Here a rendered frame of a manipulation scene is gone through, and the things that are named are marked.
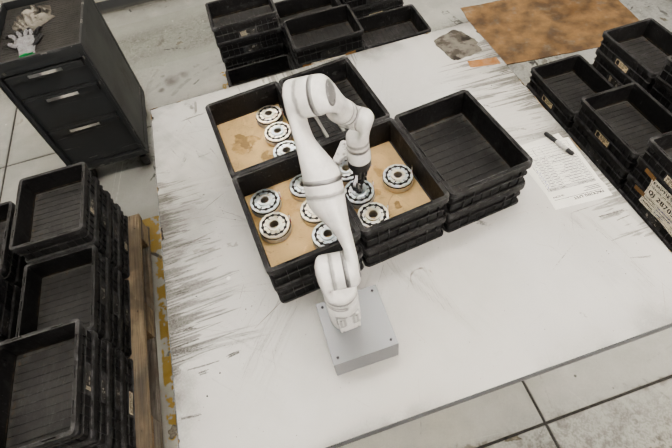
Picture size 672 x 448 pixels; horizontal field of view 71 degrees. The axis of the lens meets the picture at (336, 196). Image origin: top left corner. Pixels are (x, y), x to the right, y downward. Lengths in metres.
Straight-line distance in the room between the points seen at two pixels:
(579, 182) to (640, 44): 1.43
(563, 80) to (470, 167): 1.41
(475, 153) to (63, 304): 1.77
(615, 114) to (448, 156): 1.19
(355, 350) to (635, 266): 0.93
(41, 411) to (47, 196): 1.01
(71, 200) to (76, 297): 0.46
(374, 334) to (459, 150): 0.73
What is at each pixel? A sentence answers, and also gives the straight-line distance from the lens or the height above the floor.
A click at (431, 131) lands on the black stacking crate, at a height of 0.83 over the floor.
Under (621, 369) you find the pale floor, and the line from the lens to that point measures 2.40.
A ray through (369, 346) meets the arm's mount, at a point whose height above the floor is 0.79.
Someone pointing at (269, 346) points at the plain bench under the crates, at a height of 0.70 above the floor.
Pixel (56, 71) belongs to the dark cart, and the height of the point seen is 0.79.
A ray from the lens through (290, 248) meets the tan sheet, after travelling 1.52.
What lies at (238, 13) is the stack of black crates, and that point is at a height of 0.49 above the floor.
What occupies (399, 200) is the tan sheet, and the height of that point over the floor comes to 0.83.
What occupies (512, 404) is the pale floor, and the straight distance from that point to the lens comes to 2.22.
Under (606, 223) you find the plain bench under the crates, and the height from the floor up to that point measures 0.70.
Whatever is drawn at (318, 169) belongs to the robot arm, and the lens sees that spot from 1.06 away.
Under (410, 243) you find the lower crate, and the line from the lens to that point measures 1.60.
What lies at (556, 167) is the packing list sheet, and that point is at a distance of 1.93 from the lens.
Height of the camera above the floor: 2.11
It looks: 53 degrees down
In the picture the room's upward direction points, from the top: 10 degrees counter-clockwise
